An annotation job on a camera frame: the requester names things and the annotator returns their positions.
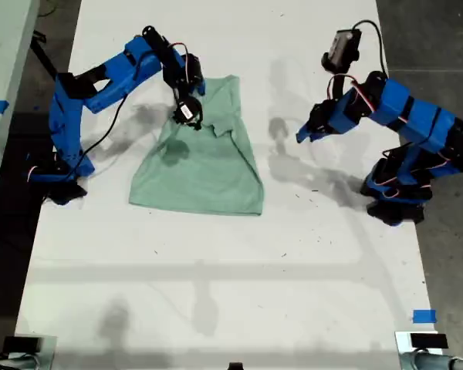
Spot pale green t-shirt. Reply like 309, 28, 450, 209
128, 75, 265, 217

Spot black tripod leg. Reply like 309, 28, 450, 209
29, 32, 59, 77

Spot white side table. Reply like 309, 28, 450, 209
0, 0, 40, 228

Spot square blue tape piece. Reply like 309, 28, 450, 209
412, 308, 438, 325

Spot shiny metal plate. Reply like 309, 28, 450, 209
394, 330, 455, 370
13, 334, 58, 370

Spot small black box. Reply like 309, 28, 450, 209
2, 335, 43, 353
410, 332, 449, 350

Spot grey metal tube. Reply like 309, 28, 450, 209
400, 352, 463, 370

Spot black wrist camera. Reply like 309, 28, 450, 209
321, 28, 363, 75
172, 96, 204, 133

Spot black camera cable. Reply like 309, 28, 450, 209
350, 18, 389, 78
79, 92, 130, 159

